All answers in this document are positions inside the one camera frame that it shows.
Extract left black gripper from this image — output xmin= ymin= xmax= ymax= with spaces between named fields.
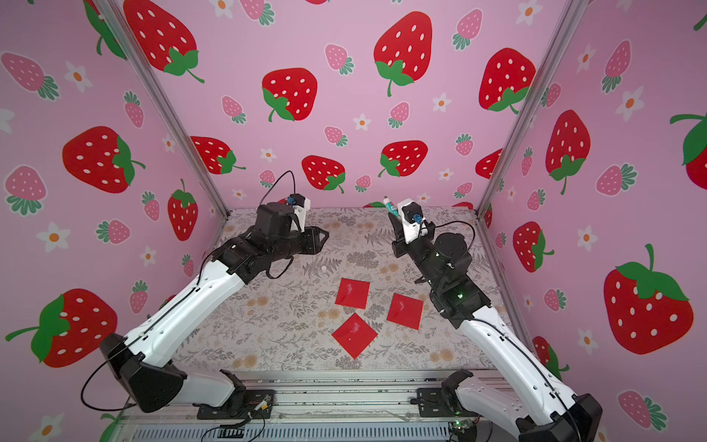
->
xmin=264 ymin=225 xmax=329 ymax=268

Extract white green glue stick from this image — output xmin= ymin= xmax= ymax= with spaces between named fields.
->
xmin=383 ymin=196 xmax=400 ymax=217

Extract red envelope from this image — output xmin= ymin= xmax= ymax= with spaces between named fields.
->
xmin=335 ymin=278 xmax=370 ymax=309
xmin=333 ymin=313 xmax=377 ymax=359
xmin=387 ymin=294 xmax=425 ymax=330

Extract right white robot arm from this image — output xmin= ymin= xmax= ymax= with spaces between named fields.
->
xmin=388 ymin=212 xmax=603 ymax=441

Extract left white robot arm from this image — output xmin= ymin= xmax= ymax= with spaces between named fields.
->
xmin=101 ymin=193 xmax=329 ymax=419

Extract floral patterned table mat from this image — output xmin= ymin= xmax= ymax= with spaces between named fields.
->
xmin=165 ymin=206 xmax=523 ymax=372

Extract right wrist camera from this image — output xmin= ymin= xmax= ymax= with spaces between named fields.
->
xmin=398 ymin=199 xmax=436 ymax=244

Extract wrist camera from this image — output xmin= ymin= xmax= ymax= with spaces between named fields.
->
xmin=286 ymin=193 xmax=311 ymax=232
xmin=398 ymin=199 xmax=436 ymax=244

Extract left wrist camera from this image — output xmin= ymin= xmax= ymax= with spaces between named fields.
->
xmin=286 ymin=193 xmax=311 ymax=232

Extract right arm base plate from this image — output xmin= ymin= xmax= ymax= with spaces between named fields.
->
xmin=410 ymin=388 xmax=480 ymax=418

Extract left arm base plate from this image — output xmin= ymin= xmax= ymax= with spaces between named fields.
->
xmin=197 ymin=390 xmax=276 ymax=420

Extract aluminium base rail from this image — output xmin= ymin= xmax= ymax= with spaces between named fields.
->
xmin=108 ymin=369 xmax=512 ymax=441

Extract left aluminium frame post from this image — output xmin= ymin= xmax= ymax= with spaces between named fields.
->
xmin=96 ymin=0 xmax=229 ymax=220

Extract aluminium frame post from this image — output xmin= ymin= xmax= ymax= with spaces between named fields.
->
xmin=96 ymin=0 xmax=229 ymax=220
xmin=476 ymin=0 xmax=588 ymax=220

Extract right aluminium frame post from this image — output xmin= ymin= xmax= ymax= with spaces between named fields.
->
xmin=476 ymin=0 xmax=588 ymax=220

